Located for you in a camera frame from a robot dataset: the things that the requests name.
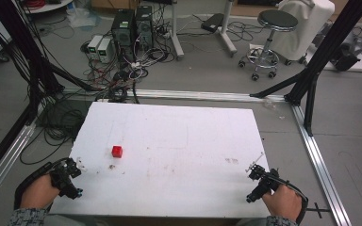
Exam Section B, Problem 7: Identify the black floor machine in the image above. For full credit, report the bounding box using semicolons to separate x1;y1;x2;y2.
331;30;362;73

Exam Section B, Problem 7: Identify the aluminium floor rail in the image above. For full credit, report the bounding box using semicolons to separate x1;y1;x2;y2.
61;88;288;104
0;121;38;212
289;105;354;226

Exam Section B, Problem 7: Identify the clear plastic bag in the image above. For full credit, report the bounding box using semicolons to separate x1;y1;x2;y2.
66;7;102;30

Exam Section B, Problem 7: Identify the person's left hand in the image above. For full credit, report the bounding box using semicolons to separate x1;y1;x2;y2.
20;173;61;210

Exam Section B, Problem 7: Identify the white covered machine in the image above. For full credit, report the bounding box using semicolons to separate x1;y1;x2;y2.
270;0;336;62

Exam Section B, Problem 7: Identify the bundle of black cables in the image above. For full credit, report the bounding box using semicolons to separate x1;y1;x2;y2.
19;93;91;166

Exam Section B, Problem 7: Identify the black computer tower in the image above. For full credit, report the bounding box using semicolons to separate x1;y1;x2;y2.
110;8;137;61
135;5;155;52

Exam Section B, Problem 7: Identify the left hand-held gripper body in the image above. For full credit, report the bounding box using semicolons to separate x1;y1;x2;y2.
50;161;84;201

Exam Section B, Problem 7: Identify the white power supply box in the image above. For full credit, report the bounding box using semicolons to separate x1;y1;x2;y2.
87;34;104;59
96;38;113;64

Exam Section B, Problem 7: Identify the red cube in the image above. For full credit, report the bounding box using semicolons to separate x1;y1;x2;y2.
111;145;123;159

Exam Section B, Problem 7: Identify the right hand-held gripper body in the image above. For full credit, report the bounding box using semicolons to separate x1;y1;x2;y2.
245;168;281;204

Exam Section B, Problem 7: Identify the black frame strut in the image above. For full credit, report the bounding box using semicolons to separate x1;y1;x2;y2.
250;0;362;137
0;0;64;95

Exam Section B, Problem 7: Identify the flat black box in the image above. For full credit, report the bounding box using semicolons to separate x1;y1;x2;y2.
200;12;225;34

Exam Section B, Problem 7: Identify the black round stool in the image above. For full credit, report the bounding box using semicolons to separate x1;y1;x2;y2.
238;8;300;82

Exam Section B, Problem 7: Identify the white table leg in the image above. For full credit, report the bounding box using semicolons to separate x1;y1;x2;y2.
169;0;185;61
218;0;239;58

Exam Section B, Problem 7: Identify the person's right hand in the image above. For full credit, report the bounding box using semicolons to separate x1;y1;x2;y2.
261;184;304;223

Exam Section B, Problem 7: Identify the round white table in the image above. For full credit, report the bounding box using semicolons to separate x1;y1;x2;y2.
21;0;74;15

